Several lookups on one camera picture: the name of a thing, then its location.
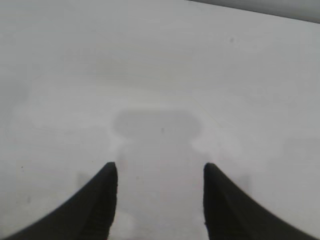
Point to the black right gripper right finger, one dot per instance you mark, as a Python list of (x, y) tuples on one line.
[(235, 210)]

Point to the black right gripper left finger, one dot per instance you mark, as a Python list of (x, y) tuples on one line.
[(85, 210)]

